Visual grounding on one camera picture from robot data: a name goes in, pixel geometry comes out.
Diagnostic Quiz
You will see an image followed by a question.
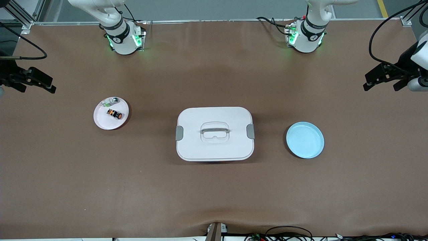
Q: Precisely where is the white lidded storage box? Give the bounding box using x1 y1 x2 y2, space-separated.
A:
176 107 255 162

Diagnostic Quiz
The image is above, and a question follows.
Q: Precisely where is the pink round plate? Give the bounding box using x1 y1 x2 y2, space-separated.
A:
93 97 129 130

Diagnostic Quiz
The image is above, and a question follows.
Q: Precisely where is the light blue round plate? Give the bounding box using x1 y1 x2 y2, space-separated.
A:
286 122 325 159

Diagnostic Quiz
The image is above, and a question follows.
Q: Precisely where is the brown table mat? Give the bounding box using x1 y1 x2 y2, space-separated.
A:
0 19 428 240

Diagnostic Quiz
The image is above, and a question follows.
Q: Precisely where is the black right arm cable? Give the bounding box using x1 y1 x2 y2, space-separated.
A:
0 20 47 61

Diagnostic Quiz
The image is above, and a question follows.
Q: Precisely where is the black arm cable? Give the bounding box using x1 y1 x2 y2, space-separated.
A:
0 20 47 61
369 0 428 72

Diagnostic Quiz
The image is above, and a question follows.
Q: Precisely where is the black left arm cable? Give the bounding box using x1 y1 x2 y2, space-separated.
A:
369 0 428 72

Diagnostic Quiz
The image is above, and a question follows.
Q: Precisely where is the aluminium frame strut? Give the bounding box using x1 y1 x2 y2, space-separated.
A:
400 0 428 27
0 0 45 34

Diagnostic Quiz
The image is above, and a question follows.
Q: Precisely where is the black base cable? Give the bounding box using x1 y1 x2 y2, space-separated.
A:
257 16 295 35

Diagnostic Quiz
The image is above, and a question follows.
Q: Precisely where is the tangled black cable bundle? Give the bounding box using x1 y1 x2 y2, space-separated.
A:
244 232 428 241

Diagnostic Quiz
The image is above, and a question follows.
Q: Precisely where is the silver table edge rail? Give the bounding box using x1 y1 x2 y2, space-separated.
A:
20 18 412 26

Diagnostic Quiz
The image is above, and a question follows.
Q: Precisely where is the black looped cable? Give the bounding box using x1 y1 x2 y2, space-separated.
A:
265 226 313 241

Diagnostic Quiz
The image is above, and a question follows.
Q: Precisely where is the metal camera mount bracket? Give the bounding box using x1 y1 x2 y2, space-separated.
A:
205 222 228 241

